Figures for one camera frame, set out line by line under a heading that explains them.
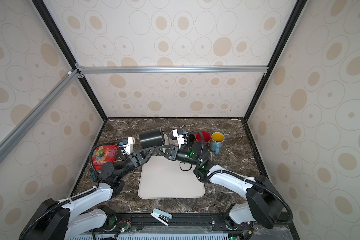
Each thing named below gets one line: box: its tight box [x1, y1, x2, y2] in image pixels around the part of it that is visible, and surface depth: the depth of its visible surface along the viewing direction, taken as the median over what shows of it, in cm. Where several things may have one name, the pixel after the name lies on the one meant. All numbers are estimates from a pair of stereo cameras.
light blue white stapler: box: [150, 208, 173, 227], surface depth 76 cm
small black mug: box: [139, 127, 165, 149], surface depth 65 cm
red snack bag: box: [92, 145, 119, 173], surface depth 96 cm
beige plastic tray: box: [138, 155, 206, 199], surface depth 86 cm
